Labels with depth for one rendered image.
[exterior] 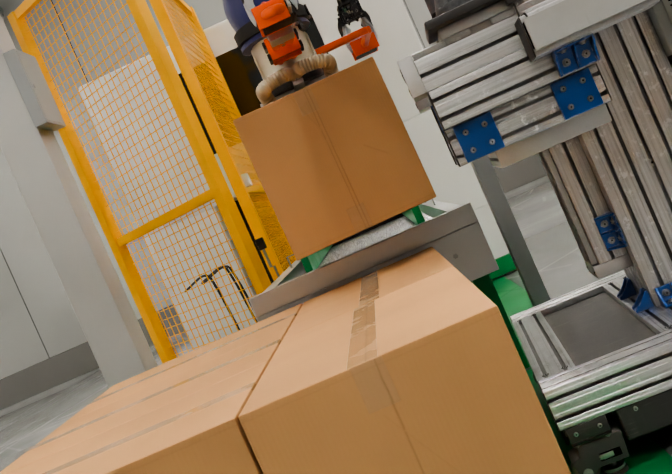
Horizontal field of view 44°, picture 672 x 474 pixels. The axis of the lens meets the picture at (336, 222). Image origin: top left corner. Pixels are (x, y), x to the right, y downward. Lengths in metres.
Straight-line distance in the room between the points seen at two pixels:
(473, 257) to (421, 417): 1.28
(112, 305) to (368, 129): 1.45
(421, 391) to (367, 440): 0.10
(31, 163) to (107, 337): 0.71
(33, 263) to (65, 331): 1.07
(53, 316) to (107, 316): 9.42
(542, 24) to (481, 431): 0.88
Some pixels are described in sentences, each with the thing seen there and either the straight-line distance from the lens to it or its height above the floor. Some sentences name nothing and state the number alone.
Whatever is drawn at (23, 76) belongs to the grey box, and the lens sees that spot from 3.36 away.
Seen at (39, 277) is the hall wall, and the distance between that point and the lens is 12.70.
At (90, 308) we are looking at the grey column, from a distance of 3.30.
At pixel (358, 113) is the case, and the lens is 2.19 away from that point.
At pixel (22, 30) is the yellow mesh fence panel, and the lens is 4.01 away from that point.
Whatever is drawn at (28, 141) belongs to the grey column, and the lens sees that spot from 3.36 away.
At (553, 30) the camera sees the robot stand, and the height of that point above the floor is 0.90.
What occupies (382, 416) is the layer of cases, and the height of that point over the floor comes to 0.46.
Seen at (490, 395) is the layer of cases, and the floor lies 0.43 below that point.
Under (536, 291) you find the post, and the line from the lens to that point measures 3.06.
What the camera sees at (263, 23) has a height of 1.18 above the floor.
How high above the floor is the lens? 0.76
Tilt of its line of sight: 1 degrees down
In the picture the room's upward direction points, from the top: 24 degrees counter-clockwise
